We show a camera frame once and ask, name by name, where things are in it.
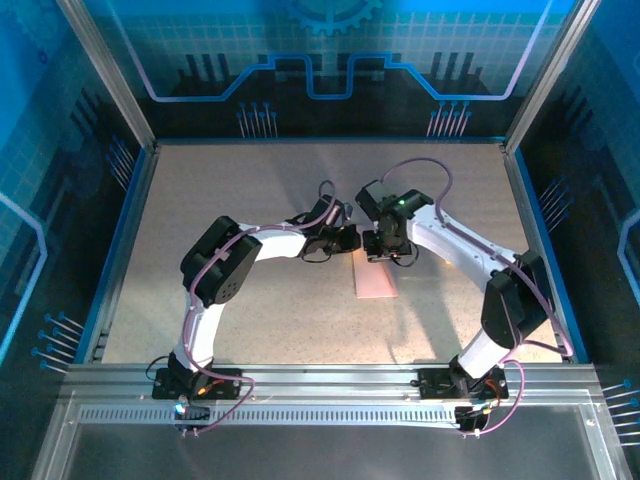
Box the pink envelope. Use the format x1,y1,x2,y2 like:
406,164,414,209
351,249,400,300

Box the grey front platform panel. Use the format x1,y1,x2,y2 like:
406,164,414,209
29,389,634,480

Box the black connector box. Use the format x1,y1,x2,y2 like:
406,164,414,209
173,399,211,432
454,403,490,434

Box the aluminium front rail beam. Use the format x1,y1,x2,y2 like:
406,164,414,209
62,363,604,401

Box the aluminium side rail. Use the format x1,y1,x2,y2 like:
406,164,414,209
502,144,576,362
82,144,161,364

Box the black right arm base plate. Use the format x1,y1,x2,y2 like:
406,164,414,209
417,367,510,400

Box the slotted cable duct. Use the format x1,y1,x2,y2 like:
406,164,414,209
78,405,466,426

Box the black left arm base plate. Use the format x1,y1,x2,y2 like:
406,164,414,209
152,367,246,401

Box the aluminium corner post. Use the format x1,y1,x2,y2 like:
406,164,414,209
502,0,604,154
55,0,160,152

